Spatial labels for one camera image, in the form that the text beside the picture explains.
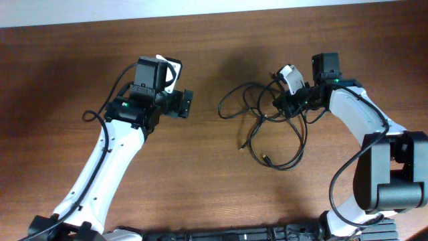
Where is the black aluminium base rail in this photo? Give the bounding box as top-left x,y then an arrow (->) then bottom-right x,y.
103,217 -> 399,241

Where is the black USB cable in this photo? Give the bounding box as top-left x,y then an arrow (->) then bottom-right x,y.
217,72 -> 308,171

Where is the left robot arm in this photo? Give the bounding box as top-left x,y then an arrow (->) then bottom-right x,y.
27,55 -> 193,240

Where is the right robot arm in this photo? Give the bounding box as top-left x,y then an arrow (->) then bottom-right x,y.
273,53 -> 427,240

